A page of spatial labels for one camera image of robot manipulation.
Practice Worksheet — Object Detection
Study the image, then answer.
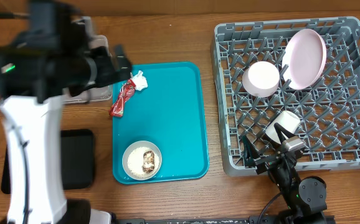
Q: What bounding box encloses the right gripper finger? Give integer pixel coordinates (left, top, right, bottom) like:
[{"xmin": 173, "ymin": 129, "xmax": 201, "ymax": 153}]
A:
[
  {"xmin": 242, "ymin": 135, "xmax": 260, "ymax": 167},
  {"xmin": 273, "ymin": 123, "xmax": 295, "ymax": 146}
]

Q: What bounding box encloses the white paper cup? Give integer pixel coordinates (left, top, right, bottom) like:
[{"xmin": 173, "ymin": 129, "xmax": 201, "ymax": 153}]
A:
[{"xmin": 265, "ymin": 111, "xmax": 301, "ymax": 144}]

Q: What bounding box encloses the white tissue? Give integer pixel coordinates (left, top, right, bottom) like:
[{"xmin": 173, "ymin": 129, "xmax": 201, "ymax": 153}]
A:
[{"xmin": 131, "ymin": 70, "xmax": 148, "ymax": 91}]

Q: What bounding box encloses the pink small bowl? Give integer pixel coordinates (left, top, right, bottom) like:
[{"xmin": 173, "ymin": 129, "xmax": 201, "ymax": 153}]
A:
[{"xmin": 242, "ymin": 61, "xmax": 280, "ymax": 98}]

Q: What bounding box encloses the pink round plate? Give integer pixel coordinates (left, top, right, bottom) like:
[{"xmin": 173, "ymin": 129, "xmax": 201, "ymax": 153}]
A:
[{"xmin": 282, "ymin": 29, "xmax": 326, "ymax": 90}]

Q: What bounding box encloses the grey bowl with rice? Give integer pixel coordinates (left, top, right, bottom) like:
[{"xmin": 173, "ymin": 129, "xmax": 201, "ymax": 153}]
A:
[{"xmin": 122, "ymin": 141, "xmax": 163, "ymax": 180}]

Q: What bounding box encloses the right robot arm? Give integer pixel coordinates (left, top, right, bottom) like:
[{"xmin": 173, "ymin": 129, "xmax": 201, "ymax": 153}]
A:
[{"xmin": 242, "ymin": 123, "xmax": 334, "ymax": 223}]

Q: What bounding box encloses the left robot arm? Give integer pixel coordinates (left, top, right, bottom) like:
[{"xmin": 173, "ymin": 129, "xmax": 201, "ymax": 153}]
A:
[{"xmin": 0, "ymin": 1, "xmax": 132, "ymax": 223}]

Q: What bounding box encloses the grey dishwasher rack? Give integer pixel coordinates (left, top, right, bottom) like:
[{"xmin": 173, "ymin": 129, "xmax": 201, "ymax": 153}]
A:
[{"xmin": 212, "ymin": 17, "xmax": 360, "ymax": 177}]

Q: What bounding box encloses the clear plastic bin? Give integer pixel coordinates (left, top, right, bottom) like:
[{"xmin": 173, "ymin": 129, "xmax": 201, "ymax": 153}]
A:
[{"xmin": 62, "ymin": 35, "xmax": 113, "ymax": 105}]

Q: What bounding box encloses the red snack wrapper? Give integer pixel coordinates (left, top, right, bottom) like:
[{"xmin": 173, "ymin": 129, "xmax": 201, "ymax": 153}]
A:
[{"xmin": 108, "ymin": 79, "xmax": 136, "ymax": 118}]

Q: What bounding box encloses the teal serving tray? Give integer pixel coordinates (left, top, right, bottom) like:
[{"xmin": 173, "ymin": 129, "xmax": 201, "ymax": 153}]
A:
[{"xmin": 112, "ymin": 62, "xmax": 209, "ymax": 185}]

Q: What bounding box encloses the black plastic tray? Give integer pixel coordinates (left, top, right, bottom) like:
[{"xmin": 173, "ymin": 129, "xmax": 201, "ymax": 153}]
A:
[{"xmin": 1, "ymin": 128, "xmax": 95, "ymax": 194}]

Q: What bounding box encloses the brown food piece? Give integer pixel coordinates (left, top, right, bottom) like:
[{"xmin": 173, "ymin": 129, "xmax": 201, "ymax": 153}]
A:
[{"xmin": 142, "ymin": 151, "xmax": 155, "ymax": 174}]

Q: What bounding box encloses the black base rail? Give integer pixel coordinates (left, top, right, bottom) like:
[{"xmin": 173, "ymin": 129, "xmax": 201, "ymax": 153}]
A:
[{"xmin": 113, "ymin": 215, "xmax": 336, "ymax": 224}]

